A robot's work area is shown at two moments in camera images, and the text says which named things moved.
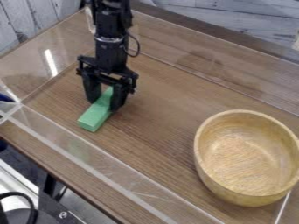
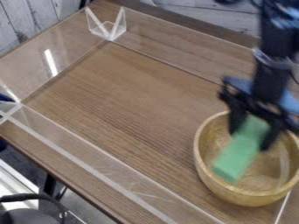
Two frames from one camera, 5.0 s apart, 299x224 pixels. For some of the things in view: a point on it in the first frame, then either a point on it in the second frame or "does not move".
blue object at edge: [4, 97] does not move
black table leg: [49, 185] does not move
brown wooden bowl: [247, 157] does not move
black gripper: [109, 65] → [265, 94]
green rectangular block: [97, 112] → [237, 153]
